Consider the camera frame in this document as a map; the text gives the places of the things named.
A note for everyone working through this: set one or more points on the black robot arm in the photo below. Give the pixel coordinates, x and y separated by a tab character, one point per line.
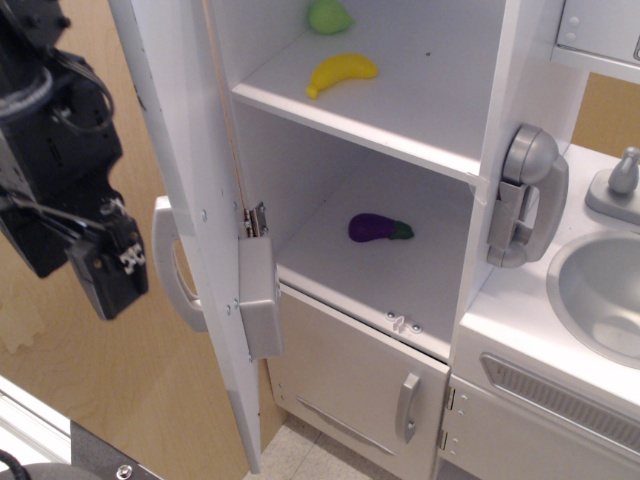
58	147

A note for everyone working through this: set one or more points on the green toy pear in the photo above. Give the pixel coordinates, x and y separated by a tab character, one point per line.
329	17

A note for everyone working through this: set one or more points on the black base with screw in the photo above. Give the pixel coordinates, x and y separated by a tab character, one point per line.
91	458

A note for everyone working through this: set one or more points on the white oven door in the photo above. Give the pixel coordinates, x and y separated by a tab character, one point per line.
490	437

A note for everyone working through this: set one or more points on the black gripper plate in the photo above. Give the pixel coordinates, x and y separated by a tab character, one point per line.
87	225

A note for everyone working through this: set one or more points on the grey oven vent grille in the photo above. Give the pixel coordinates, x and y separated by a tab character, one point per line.
562	402

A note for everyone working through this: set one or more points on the yellow toy banana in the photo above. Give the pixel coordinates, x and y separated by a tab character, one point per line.
338	68

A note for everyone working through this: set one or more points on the grey toy phone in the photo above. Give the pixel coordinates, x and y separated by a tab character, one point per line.
531	198

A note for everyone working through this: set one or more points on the white fridge door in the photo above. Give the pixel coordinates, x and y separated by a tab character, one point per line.
168	49

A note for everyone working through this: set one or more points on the white upper microwave cabinet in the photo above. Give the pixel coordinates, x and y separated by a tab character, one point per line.
600	36

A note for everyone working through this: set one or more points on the aluminium frame rail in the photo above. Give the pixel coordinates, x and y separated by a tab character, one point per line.
32	431

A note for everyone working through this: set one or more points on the grey toy faucet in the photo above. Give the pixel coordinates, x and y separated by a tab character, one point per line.
615	193

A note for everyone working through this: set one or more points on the grey freezer door handle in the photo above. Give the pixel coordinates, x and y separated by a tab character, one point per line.
404	424

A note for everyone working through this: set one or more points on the white freezer door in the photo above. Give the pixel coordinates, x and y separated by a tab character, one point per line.
343	377

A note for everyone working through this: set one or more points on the purple toy eggplant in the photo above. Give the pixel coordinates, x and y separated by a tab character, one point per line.
366	227

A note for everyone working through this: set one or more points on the metal door hinge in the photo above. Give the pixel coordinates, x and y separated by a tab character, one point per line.
255	221

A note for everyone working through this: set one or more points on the grey toy sink basin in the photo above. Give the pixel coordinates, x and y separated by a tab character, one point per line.
593	288

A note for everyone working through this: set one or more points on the grey ice dispenser box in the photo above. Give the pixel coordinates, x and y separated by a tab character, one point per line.
259	298

